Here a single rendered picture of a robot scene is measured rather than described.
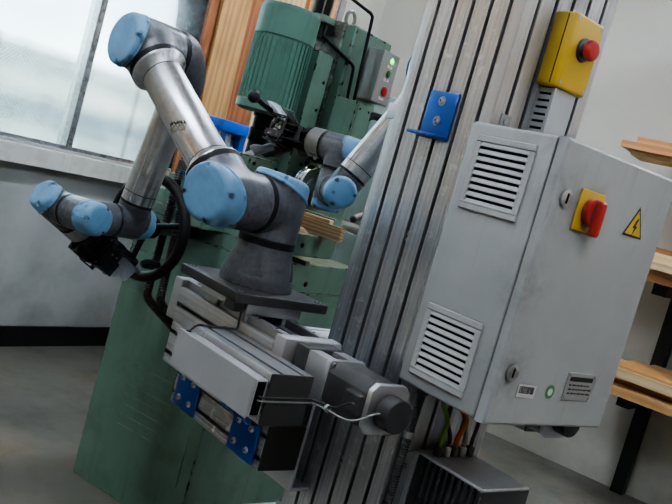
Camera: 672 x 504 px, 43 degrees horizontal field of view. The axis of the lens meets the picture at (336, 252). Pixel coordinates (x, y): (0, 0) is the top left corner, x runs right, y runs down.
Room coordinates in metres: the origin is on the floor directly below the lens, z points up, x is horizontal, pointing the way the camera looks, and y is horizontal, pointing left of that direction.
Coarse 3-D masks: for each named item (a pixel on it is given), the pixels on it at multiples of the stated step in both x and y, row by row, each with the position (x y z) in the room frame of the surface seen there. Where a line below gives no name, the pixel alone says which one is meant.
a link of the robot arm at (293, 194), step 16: (272, 176) 1.66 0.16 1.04; (288, 176) 1.67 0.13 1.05; (288, 192) 1.66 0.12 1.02; (304, 192) 1.68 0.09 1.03; (288, 208) 1.66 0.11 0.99; (304, 208) 1.70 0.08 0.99; (272, 224) 1.64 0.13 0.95; (288, 224) 1.67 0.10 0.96; (272, 240) 1.66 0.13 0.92; (288, 240) 1.68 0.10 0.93
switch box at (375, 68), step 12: (372, 48) 2.66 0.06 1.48; (372, 60) 2.66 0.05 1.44; (384, 60) 2.65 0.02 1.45; (396, 60) 2.70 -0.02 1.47; (372, 72) 2.65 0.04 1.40; (384, 72) 2.66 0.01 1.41; (360, 84) 2.67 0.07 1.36; (372, 84) 2.64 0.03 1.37; (384, 84) 2.68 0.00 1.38; (360, 96) 2.66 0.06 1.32; (372, 96) 2.64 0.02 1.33
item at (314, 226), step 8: (304, 216) 2.36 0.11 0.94; (304, 224) 2.36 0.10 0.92; (312, 224) 2.34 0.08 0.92; (320, 224) 2.33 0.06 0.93; (328, 224) 2.32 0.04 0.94; (312, 232) 2.34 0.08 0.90; (320, 232) 2.33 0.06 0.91; (328, 232) 2.31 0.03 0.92; (336, 232) 2.30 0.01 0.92; (344, 232) 2.31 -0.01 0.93; (336, 240) 2.30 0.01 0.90
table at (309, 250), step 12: (156, 204) 2.32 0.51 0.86; (192, 216) 2.24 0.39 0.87; (204, 228) 2.24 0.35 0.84; (216, 228) 2.28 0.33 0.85; (300, 240) 2.24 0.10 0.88; (312, 240) 2.29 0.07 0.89; (324, 240) 2.34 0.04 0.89; (300, 252) 2.26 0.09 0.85; (312, 252) 2.30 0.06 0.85; (324, 252) 2.35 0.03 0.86
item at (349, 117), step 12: (336, 96) 2.58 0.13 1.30; (336, 108) 2.58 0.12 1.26; (348, 108) 2.56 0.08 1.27; (360, 108) 2.56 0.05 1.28; (336, 120) 2.57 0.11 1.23; (348, 120) 2.55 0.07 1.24; (360, 120) 2.57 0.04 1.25; (336, 132) 2.56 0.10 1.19; (348, 132) 2.54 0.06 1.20; (360, 132) 2.59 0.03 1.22
